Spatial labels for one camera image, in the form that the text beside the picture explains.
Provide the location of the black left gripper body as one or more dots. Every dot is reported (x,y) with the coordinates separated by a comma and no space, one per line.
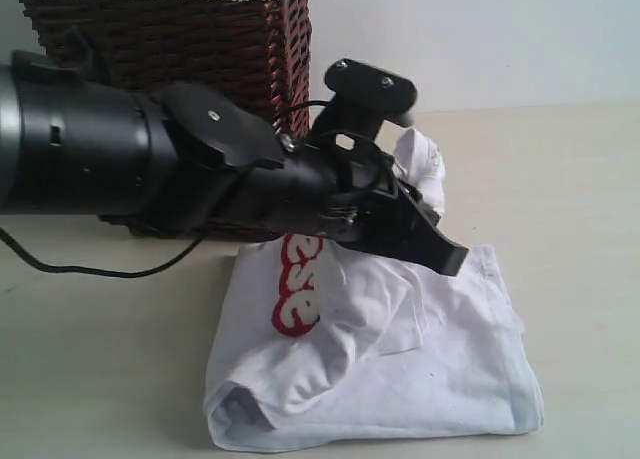
(353,197)

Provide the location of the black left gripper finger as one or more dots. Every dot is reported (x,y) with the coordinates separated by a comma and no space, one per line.
(424,244)
(432,215)

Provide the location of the white t-shirt red lettering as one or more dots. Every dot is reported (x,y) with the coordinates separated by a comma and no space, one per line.
(317,343)

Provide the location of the brown wicker basket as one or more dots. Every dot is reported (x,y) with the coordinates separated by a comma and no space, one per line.
(254,53)

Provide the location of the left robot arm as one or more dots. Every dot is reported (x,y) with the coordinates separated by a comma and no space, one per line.
(187,159)

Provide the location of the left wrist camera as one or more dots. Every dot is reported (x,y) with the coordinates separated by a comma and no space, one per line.
(364,97)

